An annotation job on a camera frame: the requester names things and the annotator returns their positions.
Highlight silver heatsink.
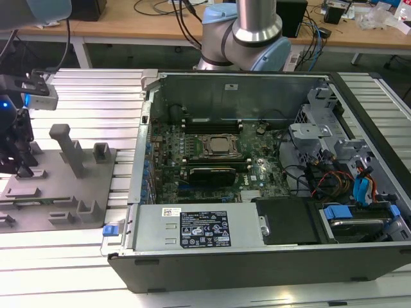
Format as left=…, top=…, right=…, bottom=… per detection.
left=240, top=189, right=266, bottom=203

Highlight large black device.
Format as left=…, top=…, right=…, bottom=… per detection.
left=69, top=0, right=107, bottom=22

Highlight silver metal drive cage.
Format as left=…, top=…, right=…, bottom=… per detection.
left=287, top=85, right=380, bottom=180

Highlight tall black box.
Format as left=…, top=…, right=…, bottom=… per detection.
left=275, top=0, right=308, bottom=39

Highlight metal socket cover frame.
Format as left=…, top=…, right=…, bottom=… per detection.
left=197, top=133, right=242, bottom=158

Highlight silver CPU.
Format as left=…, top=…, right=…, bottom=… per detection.
left=208, top=138, right=232, bottom=154

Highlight blue flat wire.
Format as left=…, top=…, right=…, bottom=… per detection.
left=353, top=164, right=375, bottom=209

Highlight clear plastic bags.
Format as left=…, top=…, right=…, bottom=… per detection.
left=361, top=4, right=388, bottom=30

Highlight black plastic cover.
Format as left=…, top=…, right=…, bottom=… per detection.
left=252, top=197, right=322, bottom=246

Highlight grey parts rack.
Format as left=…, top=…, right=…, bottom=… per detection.
left=0, top=123, right=118, bottom=234

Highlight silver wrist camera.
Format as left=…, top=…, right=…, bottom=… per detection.
left=24, top=69, right=59, bottom=112

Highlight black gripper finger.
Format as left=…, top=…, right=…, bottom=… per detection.
left=14, top=108, right=39, bottom=179

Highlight red yellow power wires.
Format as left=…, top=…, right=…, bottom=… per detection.
left=313, top=171, right=354, bottom=200

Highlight white power strip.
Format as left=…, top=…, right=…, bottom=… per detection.
left=287, top=53, right=302, bottom=70

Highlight hard disk in blue carrier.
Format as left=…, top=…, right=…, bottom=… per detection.
left=319, top=205, right=401, bottom=245

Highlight wooden desk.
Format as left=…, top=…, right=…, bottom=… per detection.
left=0, top=0, right=411, bottom=68

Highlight white red carton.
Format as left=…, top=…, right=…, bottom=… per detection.
left=396, top=0, right=411, bottom=35

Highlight open PC case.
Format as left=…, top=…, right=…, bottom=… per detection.
left=101, top=69, right=411, bottom=295

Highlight green PC motherboard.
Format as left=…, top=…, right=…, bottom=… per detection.
left=150, top=118, right=292, bottom=205

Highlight black graphics card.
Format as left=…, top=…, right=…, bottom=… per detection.
left=188, top=166, right=238, bottom=187

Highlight silver power supply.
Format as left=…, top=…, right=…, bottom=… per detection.
left=128, top=203, right=269, bottom=253

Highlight small black box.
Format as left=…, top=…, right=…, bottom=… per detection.
left=324, top=5, right=346, bottom=24

